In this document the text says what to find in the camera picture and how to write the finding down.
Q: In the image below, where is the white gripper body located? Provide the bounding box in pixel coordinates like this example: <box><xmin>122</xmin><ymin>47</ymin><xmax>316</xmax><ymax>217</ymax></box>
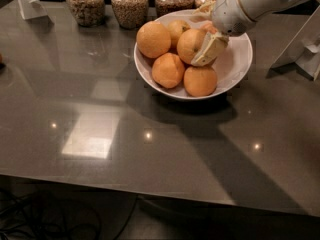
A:
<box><xmin>212</xmin><ymin>0</ymin><xmax>249</xmax><ymax>36</ymax></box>

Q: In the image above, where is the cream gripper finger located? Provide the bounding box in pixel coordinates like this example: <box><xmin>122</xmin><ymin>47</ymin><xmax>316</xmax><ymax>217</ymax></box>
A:
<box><xmin>190</xmin><ymin>1</ymin><xmax>215</xmax><ymax>21</ymax></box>
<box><xmin>191</xmin><ymin>32</ymin><xmax>229</xmax><ymax>66</ymax></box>

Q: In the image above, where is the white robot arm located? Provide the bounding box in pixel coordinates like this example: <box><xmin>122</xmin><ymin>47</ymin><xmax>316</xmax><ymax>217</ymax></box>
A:
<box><xmin>191</xmin><ymin>0</ymin><xmax>320</xmax><ymax>66</ymax></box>

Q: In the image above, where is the white ceramic bowl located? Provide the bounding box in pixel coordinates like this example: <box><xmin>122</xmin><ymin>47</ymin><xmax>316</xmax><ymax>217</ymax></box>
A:
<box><xmin>134</xmin><ymin>10</ymin><xmax>253</xmax><ymax>101</ymax></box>

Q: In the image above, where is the large orange left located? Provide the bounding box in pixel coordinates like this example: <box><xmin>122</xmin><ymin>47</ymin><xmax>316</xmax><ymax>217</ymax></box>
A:
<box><xmin>136</xmin><ymin>21</ymin><xmax>171</xmax><ymax>59</ymax></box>

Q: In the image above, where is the glass jar far left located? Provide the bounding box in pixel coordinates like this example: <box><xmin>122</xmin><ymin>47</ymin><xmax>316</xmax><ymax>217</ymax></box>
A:
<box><xmin>66</xmin><ymin>0</ymin><xmax>105</xmax><ymax>27</ymax></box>

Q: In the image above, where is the white stand left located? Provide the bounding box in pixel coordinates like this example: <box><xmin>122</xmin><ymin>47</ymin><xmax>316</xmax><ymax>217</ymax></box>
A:
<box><xmin>18</xmin><ymin>0</ymin><xmax>47</xmax><ymax>20</ymax></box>

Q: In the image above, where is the black floor cable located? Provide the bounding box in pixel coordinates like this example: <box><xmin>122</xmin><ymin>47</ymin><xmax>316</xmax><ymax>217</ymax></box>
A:
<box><xmin>0</xmin><ymin>187</ymin><xmax>138</xmax><ymax>240</ymax></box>

